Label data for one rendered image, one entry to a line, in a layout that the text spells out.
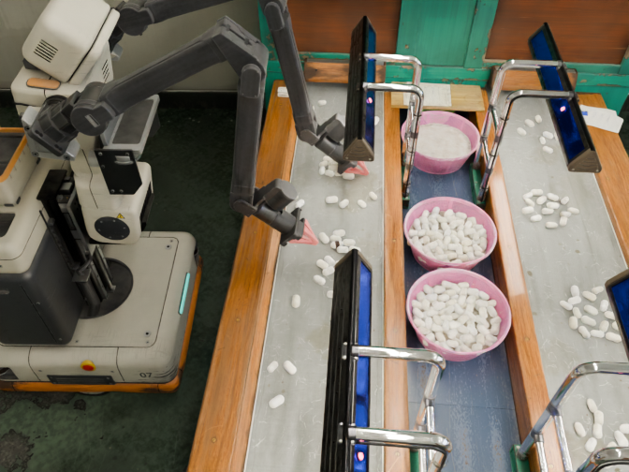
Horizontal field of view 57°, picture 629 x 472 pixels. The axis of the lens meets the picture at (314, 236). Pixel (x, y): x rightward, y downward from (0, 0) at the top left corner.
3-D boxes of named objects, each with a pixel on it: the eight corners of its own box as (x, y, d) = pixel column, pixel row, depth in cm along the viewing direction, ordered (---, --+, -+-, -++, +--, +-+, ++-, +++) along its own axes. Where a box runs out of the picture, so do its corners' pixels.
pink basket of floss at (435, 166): (436, 192, 192) (441, 170, 185) (382, 151, 206) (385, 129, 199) (490, 159, 203) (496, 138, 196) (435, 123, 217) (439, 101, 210)
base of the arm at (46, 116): (44, 102, 136) (26, 134, 128) (65, 84, 132) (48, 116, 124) (75, 125, 141) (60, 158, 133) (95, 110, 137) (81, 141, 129)
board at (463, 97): (390, 108, 208) (391, 105, 208) (390, 83, 218) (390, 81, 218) (484, 111, 207) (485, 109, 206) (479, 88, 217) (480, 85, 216)
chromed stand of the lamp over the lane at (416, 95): (349, 205, 188) (356, 87, 155) (351, 165, 201) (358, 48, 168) (408, 209, 187) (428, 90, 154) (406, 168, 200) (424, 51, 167)
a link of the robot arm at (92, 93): (64, 100, 132) (56, 113, 128) (92, 77, 128) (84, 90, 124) (97, 126, 137) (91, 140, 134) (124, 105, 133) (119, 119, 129)
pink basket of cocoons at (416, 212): (421, 294, 164) (426, 273, 157) (387, 228, 181) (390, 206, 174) (505, 272, 169) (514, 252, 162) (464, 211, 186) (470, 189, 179)
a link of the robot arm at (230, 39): (239, -1, 116) (232, 23, 109) (274, 54, 124) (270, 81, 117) (76, 89, 132) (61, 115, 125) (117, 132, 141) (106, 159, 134)
